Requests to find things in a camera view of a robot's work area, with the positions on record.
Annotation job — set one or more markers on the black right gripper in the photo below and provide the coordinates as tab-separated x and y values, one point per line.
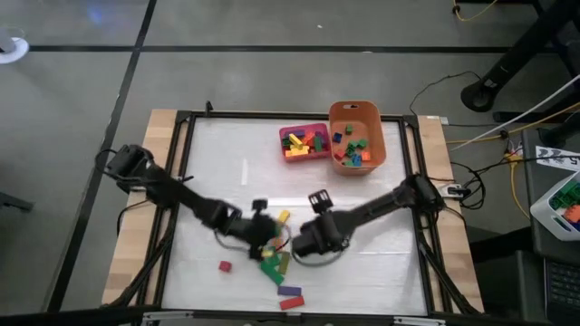
317	237

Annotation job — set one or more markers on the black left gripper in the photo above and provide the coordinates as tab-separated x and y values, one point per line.
258	233

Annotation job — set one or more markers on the yellow long block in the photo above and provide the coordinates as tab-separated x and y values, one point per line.
295	140
299	151
283	216

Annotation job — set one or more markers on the olive long block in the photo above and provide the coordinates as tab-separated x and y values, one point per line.
284	263

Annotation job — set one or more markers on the red cube block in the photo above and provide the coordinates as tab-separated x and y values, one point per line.
225	266
340	154

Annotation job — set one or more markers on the purple long block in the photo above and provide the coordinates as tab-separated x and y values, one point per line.
299	132
288	290
320	135

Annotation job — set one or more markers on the red long block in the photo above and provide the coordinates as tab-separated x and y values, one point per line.
309	137
291	302

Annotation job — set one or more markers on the light blue cube block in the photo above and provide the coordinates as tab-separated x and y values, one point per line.
356	159

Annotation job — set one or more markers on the orange cube block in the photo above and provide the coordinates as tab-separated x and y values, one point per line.
365	156

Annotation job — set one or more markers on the blue studded cube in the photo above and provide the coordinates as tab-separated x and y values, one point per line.
337	137

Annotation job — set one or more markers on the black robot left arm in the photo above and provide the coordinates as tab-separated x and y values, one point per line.
181	194

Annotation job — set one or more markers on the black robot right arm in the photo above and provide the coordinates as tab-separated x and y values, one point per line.
385	204

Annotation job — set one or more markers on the white glossy table sheet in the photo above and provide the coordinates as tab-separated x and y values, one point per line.
217	136

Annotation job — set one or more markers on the pink plastic tray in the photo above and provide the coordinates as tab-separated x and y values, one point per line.
283	128

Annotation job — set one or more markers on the orange plastic bin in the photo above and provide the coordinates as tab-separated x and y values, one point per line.
362	113

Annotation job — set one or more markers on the black stand with pole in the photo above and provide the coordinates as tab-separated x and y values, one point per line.
480	93

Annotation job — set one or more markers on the white storage bin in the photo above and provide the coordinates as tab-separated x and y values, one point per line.
541	213

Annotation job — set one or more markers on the dark grey side desk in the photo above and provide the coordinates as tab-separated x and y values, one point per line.
537	181

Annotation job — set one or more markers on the dark furniture leg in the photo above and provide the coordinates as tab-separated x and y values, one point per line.
13	201

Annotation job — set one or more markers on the green studded block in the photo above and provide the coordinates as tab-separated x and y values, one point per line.
564	197

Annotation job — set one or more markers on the white printed paper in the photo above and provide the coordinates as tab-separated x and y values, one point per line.
555	156

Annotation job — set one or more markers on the black keyboard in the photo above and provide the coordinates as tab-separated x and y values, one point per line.
564	285

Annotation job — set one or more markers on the orange studded block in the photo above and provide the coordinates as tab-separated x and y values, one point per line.
572	213

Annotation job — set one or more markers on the black stand foot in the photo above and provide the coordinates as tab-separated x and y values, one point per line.
559	133

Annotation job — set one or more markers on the white round floor object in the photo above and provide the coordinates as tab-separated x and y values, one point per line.
16	50

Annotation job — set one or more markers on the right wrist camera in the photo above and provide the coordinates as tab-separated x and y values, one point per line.
320	199

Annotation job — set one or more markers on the silver bracket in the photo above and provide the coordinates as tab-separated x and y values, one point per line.
167	316
419	321

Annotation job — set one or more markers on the black table frame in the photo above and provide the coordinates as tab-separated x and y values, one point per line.
182	115

